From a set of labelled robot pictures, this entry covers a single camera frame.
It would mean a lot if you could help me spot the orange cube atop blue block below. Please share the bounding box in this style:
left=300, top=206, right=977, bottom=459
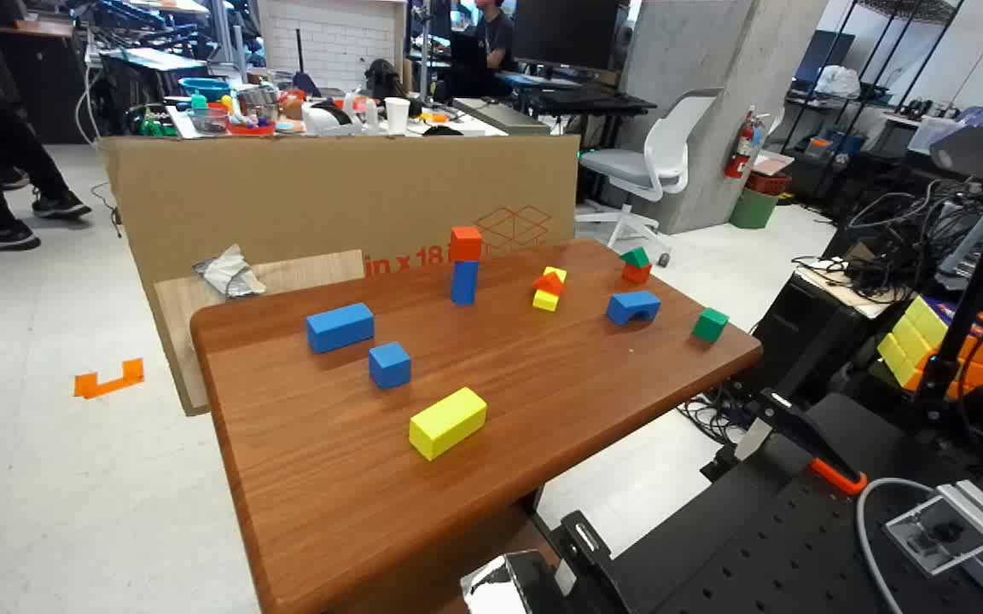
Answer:
left=447, top=222, right=485, bottom=267

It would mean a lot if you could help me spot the upright blue block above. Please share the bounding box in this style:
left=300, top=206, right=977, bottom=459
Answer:
left=447, top=256, right=482, bottom=309

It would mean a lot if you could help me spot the long yellow block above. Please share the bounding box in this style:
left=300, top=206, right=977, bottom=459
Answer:
left=406, top=385, right=492, bottom=464

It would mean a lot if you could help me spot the blue arch block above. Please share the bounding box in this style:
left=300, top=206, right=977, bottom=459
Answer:
left=603, top=285, right=666, bottom=330

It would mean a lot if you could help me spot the long blue block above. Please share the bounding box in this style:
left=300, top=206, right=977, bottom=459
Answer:
left=302, top=301, right=378, bottom=358

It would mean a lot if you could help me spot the cardboard box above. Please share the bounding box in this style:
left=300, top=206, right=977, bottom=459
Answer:
left=102, top=133, right=582, bottom=289

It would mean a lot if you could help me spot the white paper cup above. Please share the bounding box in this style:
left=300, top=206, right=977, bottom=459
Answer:
left=381, top=95, right=414, bottom=136

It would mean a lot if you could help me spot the white office chair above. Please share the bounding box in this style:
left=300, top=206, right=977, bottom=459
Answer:
left=573, top=93, right=719, bottom=272

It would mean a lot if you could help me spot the crumpled grey cloth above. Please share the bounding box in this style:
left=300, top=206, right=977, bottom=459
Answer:
left=192, top=241, right=269, bottom=302

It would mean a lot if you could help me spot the seated person in dark shirt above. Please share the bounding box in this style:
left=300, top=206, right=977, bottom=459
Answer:
left=469, top=0, right=520, bottom=74

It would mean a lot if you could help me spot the green bin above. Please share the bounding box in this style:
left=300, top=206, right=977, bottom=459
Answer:
left=725, top=185, right=782, bottom=233

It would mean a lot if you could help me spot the black monitor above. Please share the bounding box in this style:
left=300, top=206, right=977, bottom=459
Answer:
left=513, top=0, right=634, bottom=72

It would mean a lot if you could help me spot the red fire extinguisher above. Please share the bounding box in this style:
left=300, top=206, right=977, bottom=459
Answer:
left=719, top=105, right=772, bottom=185

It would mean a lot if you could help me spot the black tool with orange grip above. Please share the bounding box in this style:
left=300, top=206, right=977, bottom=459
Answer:
left=737, top=389, right=871, bottom=500

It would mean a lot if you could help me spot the yellow foam pad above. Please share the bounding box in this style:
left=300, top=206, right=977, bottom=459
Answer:
left=872, top=293, right=951, bottom=391

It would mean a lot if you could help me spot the clear plastic box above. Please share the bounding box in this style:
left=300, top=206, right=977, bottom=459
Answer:
left=884, top=496, right=983, bottom=581

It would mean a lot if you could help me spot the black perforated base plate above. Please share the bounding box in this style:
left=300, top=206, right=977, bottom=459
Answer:
left=579, top=389, right=979, bottom=614

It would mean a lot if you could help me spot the orange bracket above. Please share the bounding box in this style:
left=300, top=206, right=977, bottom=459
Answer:
left=70, top=354, right=147, bottom=401

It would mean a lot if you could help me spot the white cable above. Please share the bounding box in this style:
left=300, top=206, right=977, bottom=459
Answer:
left=854, top=474, right=943, bottom=614

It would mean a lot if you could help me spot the black camera stand pole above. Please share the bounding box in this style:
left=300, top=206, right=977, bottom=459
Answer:
left=913, top=185, right=983, bottom=431

